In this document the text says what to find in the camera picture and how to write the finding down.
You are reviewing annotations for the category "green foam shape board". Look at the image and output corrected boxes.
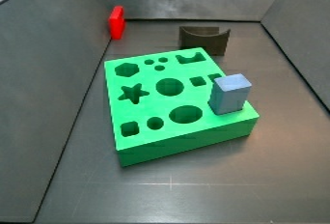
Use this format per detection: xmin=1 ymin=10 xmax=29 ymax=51
xmin=104 ymin=48 xmax=259 ymax=166

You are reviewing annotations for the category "red double-square block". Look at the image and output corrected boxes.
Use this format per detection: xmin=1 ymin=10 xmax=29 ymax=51
xmin=108 ymin=6 xmax=125 ymax=40

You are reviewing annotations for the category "black curved holder stand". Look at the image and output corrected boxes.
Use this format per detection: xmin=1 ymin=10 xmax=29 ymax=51
xmin=179 ymin=26 xmax=231 ymax=56

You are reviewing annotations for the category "blue rectangular block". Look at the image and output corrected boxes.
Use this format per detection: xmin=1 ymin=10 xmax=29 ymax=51
xmin=208 ymin=73 xmax=251 ymax=115

